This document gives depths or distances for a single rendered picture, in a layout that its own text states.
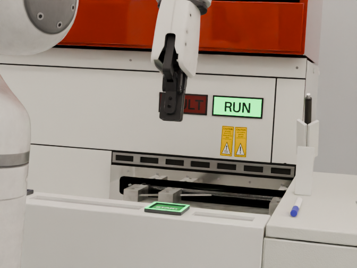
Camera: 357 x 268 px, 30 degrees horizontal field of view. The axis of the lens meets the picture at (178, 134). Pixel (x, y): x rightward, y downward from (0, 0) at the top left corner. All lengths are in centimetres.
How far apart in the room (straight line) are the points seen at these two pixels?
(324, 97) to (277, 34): 154
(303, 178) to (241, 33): 44
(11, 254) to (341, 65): 240
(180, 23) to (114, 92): 69
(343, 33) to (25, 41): 243
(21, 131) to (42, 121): 96
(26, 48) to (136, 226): 37
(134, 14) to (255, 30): 28
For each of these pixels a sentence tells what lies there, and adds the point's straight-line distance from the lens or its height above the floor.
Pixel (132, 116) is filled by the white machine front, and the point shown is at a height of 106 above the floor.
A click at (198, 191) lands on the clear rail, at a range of 156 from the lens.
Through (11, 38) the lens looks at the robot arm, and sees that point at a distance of 69.
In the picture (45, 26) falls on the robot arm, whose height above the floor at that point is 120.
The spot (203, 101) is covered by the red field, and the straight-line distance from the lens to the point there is 156.
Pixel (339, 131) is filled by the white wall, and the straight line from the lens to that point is 302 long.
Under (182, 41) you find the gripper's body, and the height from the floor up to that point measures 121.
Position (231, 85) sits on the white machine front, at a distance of 155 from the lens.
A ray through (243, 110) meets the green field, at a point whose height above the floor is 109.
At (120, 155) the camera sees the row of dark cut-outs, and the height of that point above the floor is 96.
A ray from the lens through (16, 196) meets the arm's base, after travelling 75.
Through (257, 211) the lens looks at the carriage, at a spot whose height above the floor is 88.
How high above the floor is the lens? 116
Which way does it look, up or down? 5 degrees down
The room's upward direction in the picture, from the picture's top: 3 degrees clockwise
